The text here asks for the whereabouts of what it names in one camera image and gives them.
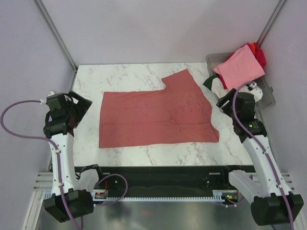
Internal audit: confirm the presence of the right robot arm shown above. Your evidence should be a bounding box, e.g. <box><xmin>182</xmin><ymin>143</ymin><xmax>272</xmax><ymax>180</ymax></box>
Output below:
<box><xmin>217</xmin><ymin>89</ymin><xmax>304</xmax><ymax>230</ymax></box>

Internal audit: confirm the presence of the dark green t shirt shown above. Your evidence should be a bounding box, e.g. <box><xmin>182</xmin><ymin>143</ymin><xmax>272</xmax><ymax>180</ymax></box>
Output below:
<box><xmin>203</xmin><ymin>74</ymin><xmax>218</xmax><ymax>91</ymax></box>

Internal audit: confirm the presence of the white slotted cable duct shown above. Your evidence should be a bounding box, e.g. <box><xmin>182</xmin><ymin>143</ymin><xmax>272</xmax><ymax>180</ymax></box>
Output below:
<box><xmin>92</xmin><ymin>190</ymin><xmax>237</xmax><ymax>203</ymax></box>

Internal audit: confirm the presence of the grey translucent plastic bin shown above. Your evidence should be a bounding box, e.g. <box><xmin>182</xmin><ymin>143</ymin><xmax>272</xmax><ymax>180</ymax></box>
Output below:
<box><xmin>205</xmin><ymin>53</ymin><xmax>276</xmax><ymax>110</ymax></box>

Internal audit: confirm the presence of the salmon red t shirt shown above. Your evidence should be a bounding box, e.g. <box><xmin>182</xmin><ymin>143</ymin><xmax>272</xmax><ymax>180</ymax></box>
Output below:
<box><xmin>99</xmin><ymin>69</ymin><xmax>219</xmax><ymax>149</ymax></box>

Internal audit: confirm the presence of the white t shirt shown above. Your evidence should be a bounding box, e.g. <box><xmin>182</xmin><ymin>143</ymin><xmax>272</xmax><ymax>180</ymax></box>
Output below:
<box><xmin>211</xmin><ymin>78</ymin><xmax>229</xmax><ymax>98</ymax></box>

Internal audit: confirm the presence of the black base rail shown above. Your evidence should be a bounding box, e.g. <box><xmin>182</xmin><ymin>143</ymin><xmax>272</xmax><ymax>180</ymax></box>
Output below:
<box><xmin>74</xmin><ymin>164</ymin><xmax>255</xmax><ymax>198</ymax></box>

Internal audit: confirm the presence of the light pink t shirt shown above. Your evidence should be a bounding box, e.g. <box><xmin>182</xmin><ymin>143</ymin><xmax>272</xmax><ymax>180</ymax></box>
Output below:
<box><xmin>213</xmin><ymin>46</ymin><xmax>266</xmax><ymax>92</ymax></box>

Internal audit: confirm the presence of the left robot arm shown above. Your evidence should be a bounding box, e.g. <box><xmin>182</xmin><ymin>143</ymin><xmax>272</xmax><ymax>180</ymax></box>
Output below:
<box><xmin>43</xmin><ymin>91</ymin><xmax>105</xmax><ymax>223</ymax></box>

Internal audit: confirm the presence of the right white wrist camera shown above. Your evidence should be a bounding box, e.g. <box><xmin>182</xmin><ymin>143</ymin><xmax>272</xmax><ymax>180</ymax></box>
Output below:
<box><xmin>240</xmin><ymin>81</ymin><xmax>263</xmax><ymax>103</ymax></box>

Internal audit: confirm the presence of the right aluminium frame post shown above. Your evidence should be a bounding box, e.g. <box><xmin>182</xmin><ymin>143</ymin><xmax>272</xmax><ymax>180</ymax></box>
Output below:
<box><xmin>257</xmin><ymin>0</ymin><xmax>288</xmax><ymax>47</ymax></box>

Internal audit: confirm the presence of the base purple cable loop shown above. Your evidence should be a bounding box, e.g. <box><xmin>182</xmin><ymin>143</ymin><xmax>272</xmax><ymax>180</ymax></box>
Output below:
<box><xmin>92</xmin><ymin>174</ymin><xmax>130</xmax><ymax>208</ymax></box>

